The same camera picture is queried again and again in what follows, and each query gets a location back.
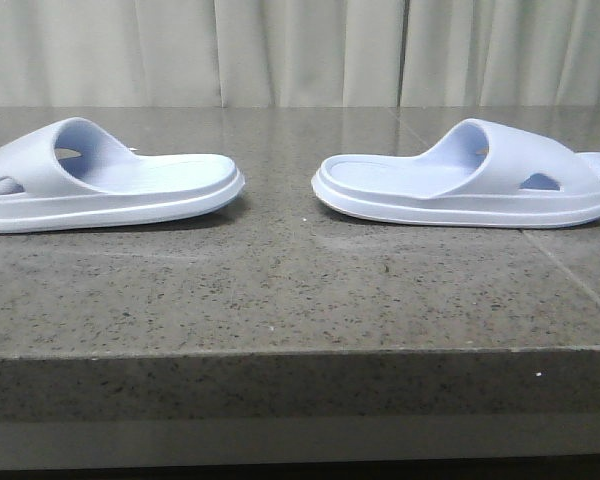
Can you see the light blue slipper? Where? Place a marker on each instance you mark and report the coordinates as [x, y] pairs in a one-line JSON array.
[[74, 174], [480, 173]]

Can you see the pale grey-green curtain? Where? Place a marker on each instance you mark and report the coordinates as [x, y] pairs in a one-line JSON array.
[[299, 53]]

